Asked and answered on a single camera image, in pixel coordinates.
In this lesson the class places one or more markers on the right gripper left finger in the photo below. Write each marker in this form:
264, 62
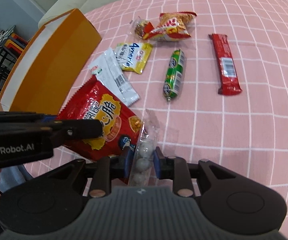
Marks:
108, 169

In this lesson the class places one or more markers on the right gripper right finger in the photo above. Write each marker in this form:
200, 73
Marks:
175, 169

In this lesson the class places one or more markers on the clear bag white balls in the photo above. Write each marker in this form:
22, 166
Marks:
143, 156

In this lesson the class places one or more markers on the red chips bag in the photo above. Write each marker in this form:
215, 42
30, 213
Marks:
121, 127

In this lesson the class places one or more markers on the green sausage stick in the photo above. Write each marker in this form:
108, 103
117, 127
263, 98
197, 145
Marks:
174, 75

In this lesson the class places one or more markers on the white snack packet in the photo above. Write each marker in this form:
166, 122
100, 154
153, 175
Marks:
107, 70

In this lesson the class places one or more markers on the red chocolate bar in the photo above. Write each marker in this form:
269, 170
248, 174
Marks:
229, 83

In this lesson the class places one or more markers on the yellow instant drink sachet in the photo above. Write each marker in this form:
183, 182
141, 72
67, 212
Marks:
133, 57

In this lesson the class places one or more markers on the small clear nut snack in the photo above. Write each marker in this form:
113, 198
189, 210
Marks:
140, 28

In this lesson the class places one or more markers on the orange fries snack bag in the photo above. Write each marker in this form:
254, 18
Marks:
172, 27

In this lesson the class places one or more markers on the orange cardboard box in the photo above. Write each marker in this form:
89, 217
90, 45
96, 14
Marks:
49, 65

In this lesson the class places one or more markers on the stacked colourful stools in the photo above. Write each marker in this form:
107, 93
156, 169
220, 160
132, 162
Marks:
15, 44

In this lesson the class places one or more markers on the pink checkered tablecloth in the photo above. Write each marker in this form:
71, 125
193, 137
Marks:
246, 133

